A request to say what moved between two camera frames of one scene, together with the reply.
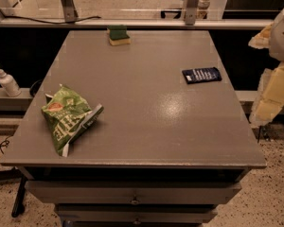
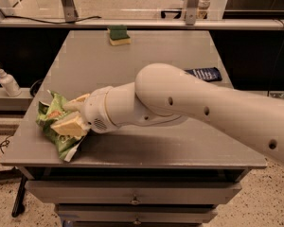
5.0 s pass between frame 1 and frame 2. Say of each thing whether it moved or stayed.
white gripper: moved
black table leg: stayed
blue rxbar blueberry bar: stayed
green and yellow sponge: stayed
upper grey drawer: stayed
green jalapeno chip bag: moved
